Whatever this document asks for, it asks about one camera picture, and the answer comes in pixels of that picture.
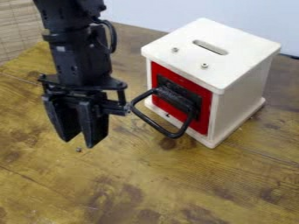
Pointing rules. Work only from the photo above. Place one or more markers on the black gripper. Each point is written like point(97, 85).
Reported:
point(81, 94)

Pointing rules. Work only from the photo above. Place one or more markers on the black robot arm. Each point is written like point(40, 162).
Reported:
point(74, 18)

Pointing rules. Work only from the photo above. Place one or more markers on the red drawer front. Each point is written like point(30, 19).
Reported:
point(179, 96)

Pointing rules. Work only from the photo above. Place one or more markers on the white wooden box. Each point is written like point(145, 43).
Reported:
point(221, 64)

